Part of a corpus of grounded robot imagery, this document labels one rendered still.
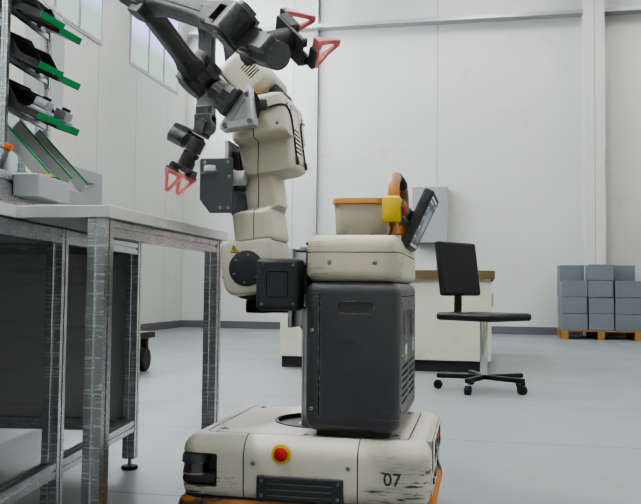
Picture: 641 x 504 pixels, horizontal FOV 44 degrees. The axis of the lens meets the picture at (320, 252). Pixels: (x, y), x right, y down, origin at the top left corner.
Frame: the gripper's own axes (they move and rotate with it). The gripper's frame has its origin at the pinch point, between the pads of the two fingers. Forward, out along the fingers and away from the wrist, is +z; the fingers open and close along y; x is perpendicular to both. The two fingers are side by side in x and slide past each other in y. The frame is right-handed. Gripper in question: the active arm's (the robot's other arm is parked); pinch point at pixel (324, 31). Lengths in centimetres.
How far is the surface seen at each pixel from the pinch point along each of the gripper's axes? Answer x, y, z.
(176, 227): 74, 25, -23
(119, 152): 674, 699, 212
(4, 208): 44, 23, -68
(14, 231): 54, 24, -67
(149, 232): 66, 20, -34
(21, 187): 56, 40, -60
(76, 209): 45, 16, -54
